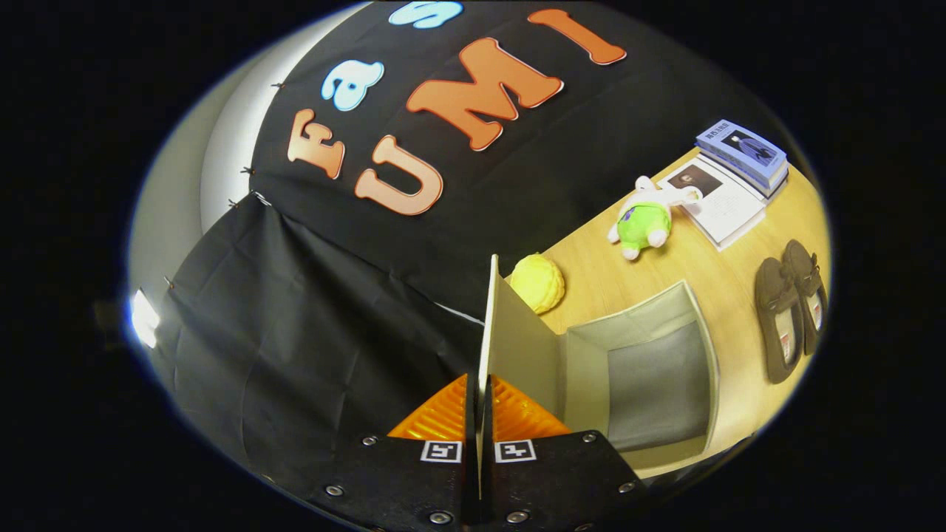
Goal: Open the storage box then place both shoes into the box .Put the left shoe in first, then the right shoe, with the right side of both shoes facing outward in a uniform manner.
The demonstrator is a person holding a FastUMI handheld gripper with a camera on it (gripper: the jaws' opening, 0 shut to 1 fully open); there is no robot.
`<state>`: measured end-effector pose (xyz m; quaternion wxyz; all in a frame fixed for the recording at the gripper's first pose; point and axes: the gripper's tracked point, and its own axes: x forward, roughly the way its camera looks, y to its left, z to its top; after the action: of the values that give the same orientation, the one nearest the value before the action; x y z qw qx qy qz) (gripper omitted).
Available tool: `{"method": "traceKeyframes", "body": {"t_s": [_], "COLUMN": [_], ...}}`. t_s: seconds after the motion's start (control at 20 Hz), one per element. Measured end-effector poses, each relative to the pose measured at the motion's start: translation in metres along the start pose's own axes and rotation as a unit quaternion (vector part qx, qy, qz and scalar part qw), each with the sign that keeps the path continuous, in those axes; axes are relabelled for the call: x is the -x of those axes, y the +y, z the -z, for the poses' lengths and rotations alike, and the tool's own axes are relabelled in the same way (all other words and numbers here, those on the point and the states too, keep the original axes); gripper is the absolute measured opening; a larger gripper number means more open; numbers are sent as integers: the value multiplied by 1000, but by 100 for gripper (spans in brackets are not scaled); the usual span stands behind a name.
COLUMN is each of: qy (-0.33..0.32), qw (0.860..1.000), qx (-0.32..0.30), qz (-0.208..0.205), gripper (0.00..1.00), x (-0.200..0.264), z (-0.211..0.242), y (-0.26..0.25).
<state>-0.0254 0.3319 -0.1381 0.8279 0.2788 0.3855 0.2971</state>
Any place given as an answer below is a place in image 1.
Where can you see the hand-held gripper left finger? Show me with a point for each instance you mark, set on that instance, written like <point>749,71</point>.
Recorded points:
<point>399,480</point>

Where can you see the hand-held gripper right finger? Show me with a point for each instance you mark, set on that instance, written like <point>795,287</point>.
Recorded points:
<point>562,480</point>

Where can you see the grey fabric storage box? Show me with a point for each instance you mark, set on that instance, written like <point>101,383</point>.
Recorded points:
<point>650,384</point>

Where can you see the brown fuzzy slipper shoe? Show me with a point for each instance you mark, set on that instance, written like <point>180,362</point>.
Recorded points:
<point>776,295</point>
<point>804,270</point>

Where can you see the yellow plush ball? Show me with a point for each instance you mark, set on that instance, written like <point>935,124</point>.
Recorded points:
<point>538,284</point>

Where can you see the green white plush toy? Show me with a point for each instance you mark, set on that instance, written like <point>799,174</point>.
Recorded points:
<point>643,222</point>

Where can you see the bright lamp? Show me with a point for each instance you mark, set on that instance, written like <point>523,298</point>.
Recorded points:
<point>144,319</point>

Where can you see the white portrait cover book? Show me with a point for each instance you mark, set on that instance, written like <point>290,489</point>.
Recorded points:
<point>728,210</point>

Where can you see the row of black cloth clips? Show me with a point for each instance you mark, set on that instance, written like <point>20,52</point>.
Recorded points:
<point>247,171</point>

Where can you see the blue white book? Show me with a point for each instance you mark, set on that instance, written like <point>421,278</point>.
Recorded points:
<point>768,188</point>

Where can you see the blue portrait cover book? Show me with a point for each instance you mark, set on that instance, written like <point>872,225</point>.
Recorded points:
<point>743,148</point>

